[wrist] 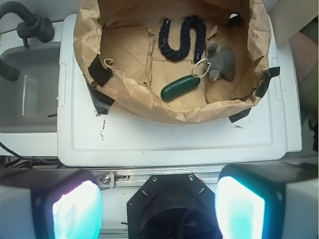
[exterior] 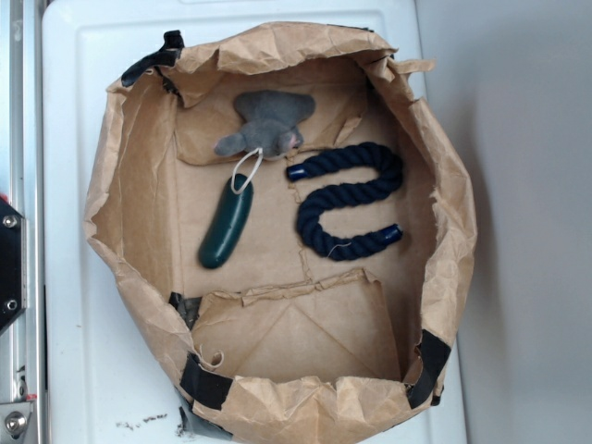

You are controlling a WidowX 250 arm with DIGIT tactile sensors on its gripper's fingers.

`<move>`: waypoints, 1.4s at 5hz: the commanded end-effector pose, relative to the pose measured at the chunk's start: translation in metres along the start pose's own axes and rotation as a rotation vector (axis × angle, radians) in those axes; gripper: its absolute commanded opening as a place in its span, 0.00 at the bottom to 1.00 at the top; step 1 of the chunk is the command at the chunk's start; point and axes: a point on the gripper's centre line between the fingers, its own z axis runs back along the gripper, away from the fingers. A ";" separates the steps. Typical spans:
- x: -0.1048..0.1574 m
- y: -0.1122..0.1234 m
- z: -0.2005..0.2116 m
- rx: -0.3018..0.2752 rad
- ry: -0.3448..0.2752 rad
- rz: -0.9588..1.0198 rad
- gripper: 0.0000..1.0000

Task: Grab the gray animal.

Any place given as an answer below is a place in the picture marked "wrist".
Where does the white plastic bin lid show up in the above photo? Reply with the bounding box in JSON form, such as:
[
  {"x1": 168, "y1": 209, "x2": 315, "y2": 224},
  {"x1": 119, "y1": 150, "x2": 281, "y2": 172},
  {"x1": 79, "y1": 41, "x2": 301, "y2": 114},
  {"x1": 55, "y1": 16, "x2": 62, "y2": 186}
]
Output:
[{"x1": 57, "y1": 14, "x2": 287, "y2": 167}]

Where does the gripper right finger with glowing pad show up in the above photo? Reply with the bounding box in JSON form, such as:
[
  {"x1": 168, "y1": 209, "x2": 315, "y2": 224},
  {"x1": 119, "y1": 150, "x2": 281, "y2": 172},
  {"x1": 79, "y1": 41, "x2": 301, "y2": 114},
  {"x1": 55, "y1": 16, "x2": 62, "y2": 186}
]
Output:
[{"x1": 215, "y1": 163, "x2": 319, "y2": 239}]

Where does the white string loop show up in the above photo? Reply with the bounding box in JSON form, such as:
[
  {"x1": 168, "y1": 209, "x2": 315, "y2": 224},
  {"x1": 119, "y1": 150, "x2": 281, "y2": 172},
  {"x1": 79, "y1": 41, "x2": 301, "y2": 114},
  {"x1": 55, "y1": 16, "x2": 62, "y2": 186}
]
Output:
[{"x1": 191, "y1": 58, "x2": 212, "y2": 78}]

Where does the navy blue rope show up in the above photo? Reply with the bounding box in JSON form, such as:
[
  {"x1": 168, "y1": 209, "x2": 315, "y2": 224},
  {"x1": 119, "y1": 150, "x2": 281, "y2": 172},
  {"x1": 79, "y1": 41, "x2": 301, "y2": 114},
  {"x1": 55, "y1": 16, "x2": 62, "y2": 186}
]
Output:
[{"x1": 159, "y1": 15, "x2": 207, "y2": 63}]

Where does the aluminium rail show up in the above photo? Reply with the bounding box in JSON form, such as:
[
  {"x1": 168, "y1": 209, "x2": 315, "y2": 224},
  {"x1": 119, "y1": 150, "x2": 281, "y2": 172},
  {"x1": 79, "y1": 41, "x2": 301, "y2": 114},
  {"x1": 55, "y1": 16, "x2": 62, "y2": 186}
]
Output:
[{"x1": 94, "y1": 163, "x2": 319, "y2": 191}]

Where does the gray sink basin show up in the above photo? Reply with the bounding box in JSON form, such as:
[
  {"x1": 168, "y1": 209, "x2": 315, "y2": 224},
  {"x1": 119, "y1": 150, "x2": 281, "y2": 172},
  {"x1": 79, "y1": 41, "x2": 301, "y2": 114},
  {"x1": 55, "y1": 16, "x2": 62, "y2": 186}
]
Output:
[{"x1": 0, "y1": 42, "x2": 60, "y2": 133}]

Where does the brown paper bag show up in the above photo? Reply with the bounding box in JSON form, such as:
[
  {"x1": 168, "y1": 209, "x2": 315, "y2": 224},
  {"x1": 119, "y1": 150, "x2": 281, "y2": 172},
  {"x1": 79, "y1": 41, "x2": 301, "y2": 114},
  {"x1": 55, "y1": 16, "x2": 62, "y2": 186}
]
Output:
[{"x1": 73, "y1": 0, "x2": 280, "y2": 124}]

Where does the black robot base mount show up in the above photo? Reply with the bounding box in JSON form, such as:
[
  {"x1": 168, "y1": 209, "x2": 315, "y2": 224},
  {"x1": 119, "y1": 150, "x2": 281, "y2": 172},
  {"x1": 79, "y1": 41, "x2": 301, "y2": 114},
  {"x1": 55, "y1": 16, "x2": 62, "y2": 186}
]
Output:
[{"x1": 127, "y1": 181, "x2": 223, "y2": 239}]

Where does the black faucet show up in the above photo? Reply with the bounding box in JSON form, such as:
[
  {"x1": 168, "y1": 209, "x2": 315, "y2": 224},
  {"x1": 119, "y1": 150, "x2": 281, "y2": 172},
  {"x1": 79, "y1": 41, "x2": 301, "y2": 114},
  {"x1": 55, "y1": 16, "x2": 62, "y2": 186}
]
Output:
[{"x1": 0, "y1": 0, "x2": 55, "y2": 82}]

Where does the gray plush mouse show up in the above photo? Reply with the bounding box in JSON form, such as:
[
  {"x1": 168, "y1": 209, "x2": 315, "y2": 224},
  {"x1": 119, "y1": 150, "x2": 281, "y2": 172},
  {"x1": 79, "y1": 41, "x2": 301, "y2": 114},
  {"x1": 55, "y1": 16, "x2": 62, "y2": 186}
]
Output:
[{"x1": 207, "y1": 41, "x2": 235, "y2": 82}]

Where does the green capsule toy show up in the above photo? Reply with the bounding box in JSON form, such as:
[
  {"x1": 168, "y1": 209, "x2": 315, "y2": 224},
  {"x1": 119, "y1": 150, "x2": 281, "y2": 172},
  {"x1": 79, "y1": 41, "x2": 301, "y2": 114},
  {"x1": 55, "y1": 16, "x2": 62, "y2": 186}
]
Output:
[{"x1": 160, "y1": 75, "x2": 200, "y2": 102}]

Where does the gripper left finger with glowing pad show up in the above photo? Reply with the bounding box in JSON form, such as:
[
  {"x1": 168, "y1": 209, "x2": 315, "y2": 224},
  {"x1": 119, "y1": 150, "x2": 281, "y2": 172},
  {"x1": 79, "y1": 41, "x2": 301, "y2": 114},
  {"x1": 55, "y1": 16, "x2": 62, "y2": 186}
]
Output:
[{"x1": 0, "y1": 169, "x2": 103, "y2": 239}]

